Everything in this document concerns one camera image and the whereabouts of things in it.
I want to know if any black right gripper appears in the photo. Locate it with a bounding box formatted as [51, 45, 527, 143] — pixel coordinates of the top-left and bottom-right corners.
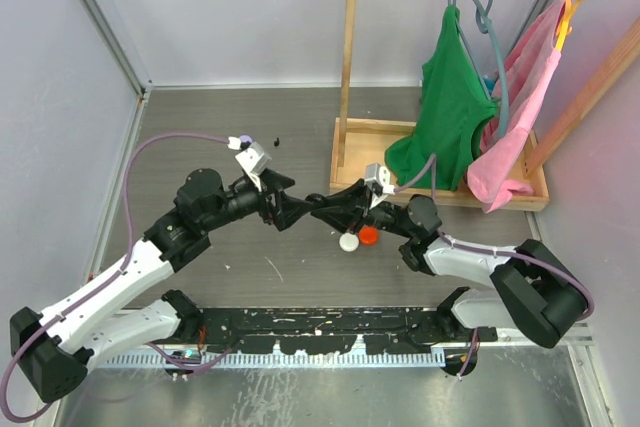
[311, 177, 415, 239]

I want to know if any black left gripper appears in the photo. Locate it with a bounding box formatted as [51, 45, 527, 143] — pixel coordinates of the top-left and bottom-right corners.
[201, 168, 313, 233]

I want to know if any black round charging case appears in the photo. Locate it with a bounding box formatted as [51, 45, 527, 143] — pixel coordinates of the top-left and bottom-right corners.
[305, 193, 324, 205]

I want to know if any orange earbud charging case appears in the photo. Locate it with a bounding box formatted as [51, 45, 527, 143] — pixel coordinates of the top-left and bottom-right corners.
[358, 226, 379, 246]

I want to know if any white round charging case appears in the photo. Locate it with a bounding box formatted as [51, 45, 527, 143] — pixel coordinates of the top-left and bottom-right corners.
[339, 232, 360, 253]

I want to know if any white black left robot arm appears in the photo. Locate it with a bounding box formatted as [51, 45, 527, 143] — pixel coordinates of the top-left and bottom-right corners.
[9, 169, 322, 403]

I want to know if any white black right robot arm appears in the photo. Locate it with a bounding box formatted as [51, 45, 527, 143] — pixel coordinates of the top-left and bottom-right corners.
[307, 181, 594, 348]

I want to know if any wooden clothes rack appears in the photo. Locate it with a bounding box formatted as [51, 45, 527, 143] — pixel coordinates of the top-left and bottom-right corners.
[329, 0, 639, 212]

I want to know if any green shirt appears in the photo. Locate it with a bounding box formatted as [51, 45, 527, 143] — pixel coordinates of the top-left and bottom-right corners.
[385, 5, 498, 191]

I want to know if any pink shirt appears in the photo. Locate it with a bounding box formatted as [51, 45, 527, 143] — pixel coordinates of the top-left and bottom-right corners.
[466, 0, 573, 213]

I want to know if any blue cloth item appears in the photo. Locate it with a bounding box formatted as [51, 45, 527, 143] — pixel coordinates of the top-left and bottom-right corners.
[482, 74, 499, 100]

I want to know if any grey blue clothes hanger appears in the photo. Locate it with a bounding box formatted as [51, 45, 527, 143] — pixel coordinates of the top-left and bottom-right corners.
[456, 0, 510, 140]

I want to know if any yellow clothes hanger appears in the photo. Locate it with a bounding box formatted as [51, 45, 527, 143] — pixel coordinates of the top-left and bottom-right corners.
[555, 0, 586, 51]

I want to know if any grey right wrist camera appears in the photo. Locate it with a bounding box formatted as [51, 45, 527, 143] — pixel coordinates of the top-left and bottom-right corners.
[363, 163, 396, 209]

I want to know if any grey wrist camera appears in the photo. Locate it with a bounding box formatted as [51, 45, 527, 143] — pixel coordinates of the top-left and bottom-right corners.
[363, 163, 396, 209]
[227, 137, 271, 192]

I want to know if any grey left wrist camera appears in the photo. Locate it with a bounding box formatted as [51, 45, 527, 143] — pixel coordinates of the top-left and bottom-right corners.
[227, 137, 271, 192]

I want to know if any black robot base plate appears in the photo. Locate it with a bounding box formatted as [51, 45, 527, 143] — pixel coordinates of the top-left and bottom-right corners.
[161, 307, 472, 355]

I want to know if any white slotted cable duct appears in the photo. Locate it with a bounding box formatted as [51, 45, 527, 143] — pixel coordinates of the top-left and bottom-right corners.
[101, 344, 446, 370]

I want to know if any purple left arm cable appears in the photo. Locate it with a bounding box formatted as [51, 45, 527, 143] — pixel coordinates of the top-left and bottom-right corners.
[0, 130, 234, 422]

